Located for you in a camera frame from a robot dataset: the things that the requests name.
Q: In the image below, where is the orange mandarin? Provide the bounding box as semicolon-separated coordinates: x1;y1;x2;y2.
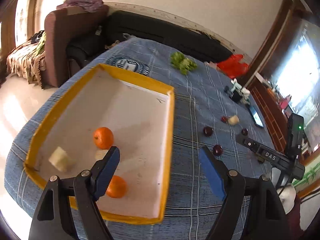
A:
106;175;127;198
93;127;114;150

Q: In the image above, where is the dark red plum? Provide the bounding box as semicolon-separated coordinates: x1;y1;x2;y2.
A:
203;126;213;137
241;128;248;136
213;145;223;156

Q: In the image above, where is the white gloved right hand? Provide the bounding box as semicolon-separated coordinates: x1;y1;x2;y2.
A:
271;167;296;214

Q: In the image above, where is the pale apple chunk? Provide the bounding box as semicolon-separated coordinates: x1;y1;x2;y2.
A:
48;146;74;172

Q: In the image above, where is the black smartphone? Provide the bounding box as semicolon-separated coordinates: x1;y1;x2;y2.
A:
247;105;264;128

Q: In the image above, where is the pale peeled fruit piece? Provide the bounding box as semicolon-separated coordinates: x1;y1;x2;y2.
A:
228;115;240;126

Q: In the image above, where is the small red fruit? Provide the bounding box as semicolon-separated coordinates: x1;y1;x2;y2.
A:
221;116;228;123

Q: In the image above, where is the black cup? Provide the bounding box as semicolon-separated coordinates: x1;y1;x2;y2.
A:
224;86;243;103

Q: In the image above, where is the blue plaid tablecloth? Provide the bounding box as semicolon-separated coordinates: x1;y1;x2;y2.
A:
4;37;273;239

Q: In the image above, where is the yellow rimmed white tray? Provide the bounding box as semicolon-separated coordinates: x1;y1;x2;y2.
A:
24;64;174;225

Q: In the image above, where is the red plastic bag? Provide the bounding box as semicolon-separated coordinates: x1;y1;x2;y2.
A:
217;54;249;79

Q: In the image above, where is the green lettuce bunch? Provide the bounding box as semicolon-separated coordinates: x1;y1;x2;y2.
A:
170;51;197;75

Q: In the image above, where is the patterned blanket seat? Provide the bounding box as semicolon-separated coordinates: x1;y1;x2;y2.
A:
6;30;46;89

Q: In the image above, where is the brown armchair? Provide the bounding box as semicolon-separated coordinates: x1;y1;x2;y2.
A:
41;5;109;87

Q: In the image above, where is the black sofa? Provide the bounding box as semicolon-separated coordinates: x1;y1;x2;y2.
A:
66;10;233;77

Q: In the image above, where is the purple cloth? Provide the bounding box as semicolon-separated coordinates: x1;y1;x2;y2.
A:
56;0;104;13

